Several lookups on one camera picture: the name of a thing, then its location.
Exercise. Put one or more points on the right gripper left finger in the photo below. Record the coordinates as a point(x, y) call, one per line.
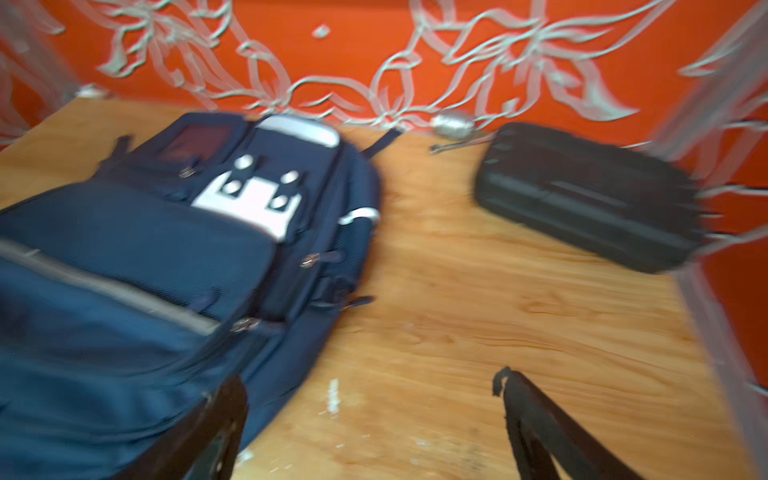
point(204, 445)

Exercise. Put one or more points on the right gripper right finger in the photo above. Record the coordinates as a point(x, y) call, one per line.
point(544, 438)

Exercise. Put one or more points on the navy blue student backpack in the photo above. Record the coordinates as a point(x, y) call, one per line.
point(220, 247)

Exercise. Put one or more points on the black plastic tool case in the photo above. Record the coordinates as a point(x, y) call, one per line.
point(628, 207)

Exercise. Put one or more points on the thin silver metal wrench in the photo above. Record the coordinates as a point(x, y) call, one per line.
point(439, 148)

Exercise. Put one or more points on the small silver metal cylinder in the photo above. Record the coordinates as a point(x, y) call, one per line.
point(453, 125)

